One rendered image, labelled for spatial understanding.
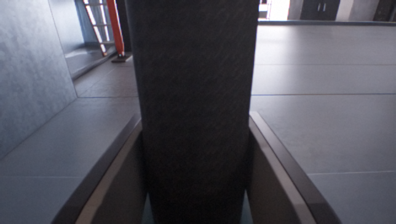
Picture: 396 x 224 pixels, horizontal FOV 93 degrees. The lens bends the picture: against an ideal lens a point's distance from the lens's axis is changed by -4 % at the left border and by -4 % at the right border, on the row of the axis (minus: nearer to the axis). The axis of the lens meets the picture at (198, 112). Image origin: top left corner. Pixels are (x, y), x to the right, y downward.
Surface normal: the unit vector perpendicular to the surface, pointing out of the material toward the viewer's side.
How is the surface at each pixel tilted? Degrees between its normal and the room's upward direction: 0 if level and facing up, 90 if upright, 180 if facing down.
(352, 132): 0
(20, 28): 90
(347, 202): 0
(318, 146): 0
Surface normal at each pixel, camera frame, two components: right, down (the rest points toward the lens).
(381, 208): -0.01, -0.88
